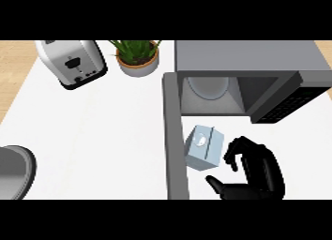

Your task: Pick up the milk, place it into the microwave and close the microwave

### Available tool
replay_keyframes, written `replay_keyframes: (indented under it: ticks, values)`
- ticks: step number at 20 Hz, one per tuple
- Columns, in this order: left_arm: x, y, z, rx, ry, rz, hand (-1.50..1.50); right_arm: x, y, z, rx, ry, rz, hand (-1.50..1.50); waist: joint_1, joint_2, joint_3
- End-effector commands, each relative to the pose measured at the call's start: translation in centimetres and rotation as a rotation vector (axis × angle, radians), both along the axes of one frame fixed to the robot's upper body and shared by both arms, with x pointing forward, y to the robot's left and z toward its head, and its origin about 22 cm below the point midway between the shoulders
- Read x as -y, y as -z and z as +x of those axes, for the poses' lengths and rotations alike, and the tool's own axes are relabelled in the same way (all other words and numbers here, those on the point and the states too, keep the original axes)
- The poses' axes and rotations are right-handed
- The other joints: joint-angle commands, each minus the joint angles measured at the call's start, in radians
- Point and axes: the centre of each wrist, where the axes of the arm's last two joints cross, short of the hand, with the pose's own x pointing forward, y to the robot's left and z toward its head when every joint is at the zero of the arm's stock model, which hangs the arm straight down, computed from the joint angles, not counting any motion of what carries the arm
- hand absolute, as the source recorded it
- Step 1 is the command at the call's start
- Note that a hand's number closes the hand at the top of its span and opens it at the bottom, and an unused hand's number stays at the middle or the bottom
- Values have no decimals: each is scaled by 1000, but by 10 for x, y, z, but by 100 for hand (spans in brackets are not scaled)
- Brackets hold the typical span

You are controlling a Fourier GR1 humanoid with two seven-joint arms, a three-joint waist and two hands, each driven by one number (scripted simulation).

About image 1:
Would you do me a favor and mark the potted green plant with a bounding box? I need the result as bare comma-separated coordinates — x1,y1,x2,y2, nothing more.
108,40,164,79

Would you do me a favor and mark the grey microwave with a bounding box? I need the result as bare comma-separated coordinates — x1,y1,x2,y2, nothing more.
174,40,332,125

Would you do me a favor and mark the pale blue milk carton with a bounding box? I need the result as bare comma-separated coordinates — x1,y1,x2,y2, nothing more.
185,125,226,172

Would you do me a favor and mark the grey microwave door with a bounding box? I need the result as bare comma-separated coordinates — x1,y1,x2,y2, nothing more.
163,72,191,201

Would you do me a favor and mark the silver toaster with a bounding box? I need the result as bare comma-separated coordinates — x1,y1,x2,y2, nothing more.
33,40,109,91

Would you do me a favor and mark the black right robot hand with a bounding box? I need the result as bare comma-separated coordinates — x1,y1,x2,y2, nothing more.
205,135,287,201

